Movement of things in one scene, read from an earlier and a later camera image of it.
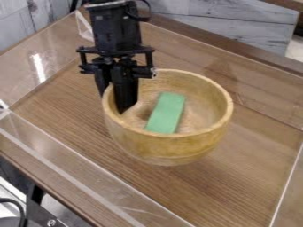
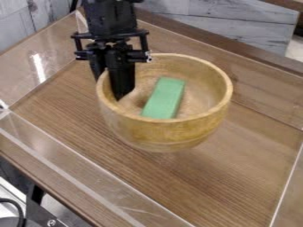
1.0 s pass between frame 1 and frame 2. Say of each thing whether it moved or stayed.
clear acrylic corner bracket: stayed
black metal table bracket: stayed
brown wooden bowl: moved
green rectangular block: moved
